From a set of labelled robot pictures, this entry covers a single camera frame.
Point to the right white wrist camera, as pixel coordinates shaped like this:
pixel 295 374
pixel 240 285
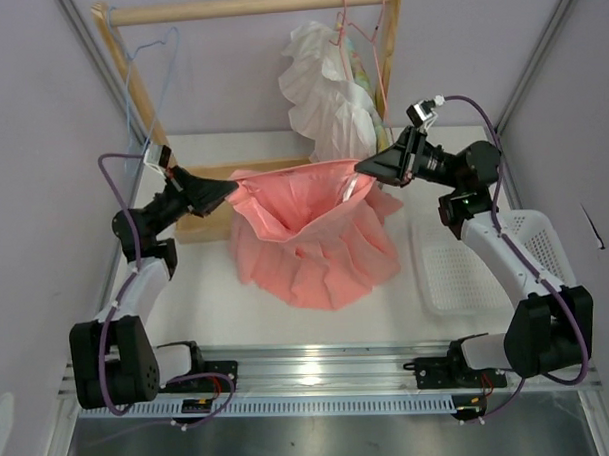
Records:
pixel 423 113

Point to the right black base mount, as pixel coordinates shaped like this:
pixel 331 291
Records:
pixel 449 372

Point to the aluminium mounting rail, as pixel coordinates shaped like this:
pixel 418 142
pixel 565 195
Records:
pixel 316 370

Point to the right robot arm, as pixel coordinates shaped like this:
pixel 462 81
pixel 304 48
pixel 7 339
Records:
pixel 550 333

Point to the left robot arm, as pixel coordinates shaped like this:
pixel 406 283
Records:
pixel 114 363

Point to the blue wire hanger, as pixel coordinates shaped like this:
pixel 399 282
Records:
pixel 146 68

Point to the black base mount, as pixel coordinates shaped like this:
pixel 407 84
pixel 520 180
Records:
pixel 449 372
pixel 214 380

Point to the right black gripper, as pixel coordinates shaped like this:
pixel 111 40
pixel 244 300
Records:
pixel 401 162

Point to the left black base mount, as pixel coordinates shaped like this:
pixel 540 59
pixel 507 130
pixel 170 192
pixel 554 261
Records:
pixel 214 380

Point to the pink pleated skirt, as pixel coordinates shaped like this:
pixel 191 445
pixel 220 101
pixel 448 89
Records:
pixel 313 235

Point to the pastel floral garment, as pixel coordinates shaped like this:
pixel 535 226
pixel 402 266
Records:
pixel 360 78

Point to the white plastic basket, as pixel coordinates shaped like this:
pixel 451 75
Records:
pixel 454 280

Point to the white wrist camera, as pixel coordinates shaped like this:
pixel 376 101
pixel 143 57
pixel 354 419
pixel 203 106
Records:
pixel 423 113
pixel 157 157

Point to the white ruffled garment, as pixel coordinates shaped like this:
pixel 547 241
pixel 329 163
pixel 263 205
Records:
pixel 326 108

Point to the slotted cable duct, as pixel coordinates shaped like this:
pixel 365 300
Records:
pixel 242 406

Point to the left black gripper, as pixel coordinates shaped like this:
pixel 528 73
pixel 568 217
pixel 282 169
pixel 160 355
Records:
pixel 200 196

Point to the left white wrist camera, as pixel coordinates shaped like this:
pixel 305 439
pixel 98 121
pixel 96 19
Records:
pixel 157 157

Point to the pink hanger with white garment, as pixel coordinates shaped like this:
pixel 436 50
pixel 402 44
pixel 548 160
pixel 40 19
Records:
pixel 341 42

